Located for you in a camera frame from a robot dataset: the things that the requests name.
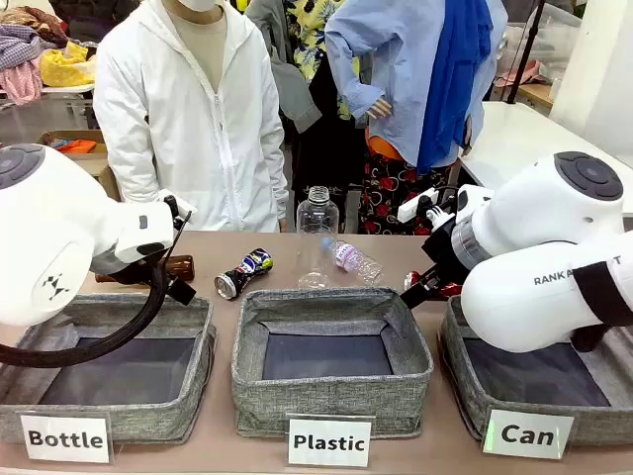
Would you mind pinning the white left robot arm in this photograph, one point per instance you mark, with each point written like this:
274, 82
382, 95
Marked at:
49, 222

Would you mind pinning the royal blue cloth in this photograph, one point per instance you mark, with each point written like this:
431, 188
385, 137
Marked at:
455, 74

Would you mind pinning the clear plastic storage box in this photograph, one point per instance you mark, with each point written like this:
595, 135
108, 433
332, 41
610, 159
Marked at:
549, 29

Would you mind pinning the yellow cloth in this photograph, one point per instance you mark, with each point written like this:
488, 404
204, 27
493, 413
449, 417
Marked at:
64, 66

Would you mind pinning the orange cloth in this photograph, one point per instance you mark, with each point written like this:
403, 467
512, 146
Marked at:
74, 145

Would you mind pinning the black trousers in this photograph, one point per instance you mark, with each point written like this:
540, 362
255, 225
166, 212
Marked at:
326, 148

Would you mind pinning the brown cardboard box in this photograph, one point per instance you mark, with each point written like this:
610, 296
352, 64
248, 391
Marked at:
99, 163

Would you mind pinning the small plastic bottle pink label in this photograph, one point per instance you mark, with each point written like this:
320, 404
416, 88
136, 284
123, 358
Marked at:
353, 259

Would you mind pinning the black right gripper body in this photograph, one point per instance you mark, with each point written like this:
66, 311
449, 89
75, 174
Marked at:
442, 245

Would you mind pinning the brown patterned cloth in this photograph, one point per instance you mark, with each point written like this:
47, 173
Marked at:
34, 22

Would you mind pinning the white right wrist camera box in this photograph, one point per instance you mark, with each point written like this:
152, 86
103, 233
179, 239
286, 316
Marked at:
477, 203

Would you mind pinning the white face mask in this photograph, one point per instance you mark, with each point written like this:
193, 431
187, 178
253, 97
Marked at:
198, 4

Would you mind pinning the grey fabric basket labelled Can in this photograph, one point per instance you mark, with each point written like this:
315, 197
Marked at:
524, 386

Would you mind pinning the person's left hand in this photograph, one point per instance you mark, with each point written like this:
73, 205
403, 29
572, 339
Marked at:
282, 225

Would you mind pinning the purple plaid cloth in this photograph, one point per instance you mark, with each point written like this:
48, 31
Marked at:
20, 47

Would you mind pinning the crushed red can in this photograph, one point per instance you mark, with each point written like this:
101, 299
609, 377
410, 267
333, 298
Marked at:
410, 281

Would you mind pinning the person in white jacket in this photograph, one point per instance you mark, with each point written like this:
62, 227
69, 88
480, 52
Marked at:
198, 123

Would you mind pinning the crushed dark blue can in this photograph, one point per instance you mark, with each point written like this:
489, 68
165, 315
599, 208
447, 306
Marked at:
242, 274

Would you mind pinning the yellow floral shirt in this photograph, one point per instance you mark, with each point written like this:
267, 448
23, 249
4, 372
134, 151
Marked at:
314, 34

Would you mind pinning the grey fabric basket labelled Bottle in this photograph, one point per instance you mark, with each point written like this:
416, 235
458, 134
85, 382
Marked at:
123, 420

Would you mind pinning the white bar on gripper mount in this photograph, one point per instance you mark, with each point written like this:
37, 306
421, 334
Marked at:
415, 205

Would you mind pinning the grey fabric basket labelled Plastic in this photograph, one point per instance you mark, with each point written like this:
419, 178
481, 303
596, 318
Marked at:
326, 401

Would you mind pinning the black skirt with red flowers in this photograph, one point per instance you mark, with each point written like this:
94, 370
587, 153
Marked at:
390, 188

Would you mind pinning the grey hanging jacket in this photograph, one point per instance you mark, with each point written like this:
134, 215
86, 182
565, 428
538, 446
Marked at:
292, 84

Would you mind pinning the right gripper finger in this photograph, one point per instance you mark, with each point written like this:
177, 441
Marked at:
429, 273
418, 297

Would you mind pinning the white Plastic label sign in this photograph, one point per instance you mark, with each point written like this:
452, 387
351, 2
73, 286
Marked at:
329, 442

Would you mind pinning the white Can label sign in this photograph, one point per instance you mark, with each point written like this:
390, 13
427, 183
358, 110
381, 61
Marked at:
528, 434

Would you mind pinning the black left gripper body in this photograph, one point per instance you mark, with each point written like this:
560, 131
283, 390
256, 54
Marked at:
180, 292

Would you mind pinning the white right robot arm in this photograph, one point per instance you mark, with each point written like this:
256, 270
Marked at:
519, 307

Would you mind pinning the pink cloth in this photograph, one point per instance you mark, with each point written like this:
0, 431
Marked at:
22, 81

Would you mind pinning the brown glass bottle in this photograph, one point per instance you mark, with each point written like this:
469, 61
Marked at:
180, 267

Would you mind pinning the white Bottle label sign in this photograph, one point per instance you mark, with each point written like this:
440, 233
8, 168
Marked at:
66, 438

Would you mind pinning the large clear plastic bottle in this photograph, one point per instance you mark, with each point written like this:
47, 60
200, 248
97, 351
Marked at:
316, 222

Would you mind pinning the mannequin in light blue shirt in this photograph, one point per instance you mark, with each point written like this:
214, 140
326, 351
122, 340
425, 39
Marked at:
395, 59

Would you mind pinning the black stand pole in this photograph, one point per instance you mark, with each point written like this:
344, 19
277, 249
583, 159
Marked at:
526, 54

